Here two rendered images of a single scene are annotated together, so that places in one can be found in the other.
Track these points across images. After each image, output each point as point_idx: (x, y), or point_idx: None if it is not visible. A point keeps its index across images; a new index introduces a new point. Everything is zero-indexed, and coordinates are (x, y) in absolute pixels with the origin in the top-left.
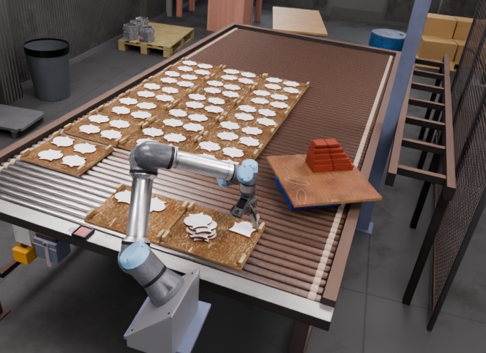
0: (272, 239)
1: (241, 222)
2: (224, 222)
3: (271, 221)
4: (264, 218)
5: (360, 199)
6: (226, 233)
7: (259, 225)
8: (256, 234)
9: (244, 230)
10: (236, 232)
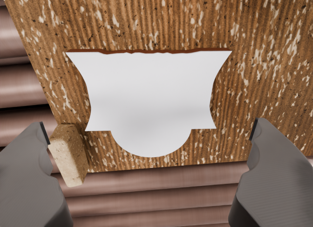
0: (14, 123)
1: (183, 141)
2: (268, 105)
3: (95, 196)
4: (123, 197)
5: None
6: (232, 19)
7: (74, 163)
8: (68, 103)
9: (133, 95)
10: (174, 52)
